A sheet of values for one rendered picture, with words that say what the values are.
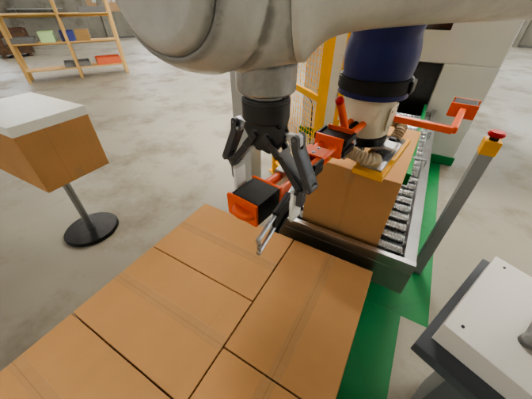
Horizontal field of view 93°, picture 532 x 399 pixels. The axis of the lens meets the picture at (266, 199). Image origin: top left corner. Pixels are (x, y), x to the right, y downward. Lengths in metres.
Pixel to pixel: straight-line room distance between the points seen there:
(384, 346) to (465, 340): 0.90
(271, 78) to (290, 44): 0.16
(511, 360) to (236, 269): 0.92
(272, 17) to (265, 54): 0.02
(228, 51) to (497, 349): 0.91
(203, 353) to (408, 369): 1.12
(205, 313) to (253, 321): 0.20
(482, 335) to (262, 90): 0.83
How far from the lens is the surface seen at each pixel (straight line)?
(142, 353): 1.13
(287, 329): 1.08
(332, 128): 0.81
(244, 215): 0.47
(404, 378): 1.74
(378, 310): 1.86
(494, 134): 1.60
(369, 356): 1.71
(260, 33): 0.19
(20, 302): 2.35
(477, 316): 0.97
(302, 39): 0.21
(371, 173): 0.87
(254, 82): 0.37
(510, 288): 1.11
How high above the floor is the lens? 1.52
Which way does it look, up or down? 38 degrees down
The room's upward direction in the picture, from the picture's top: straight up
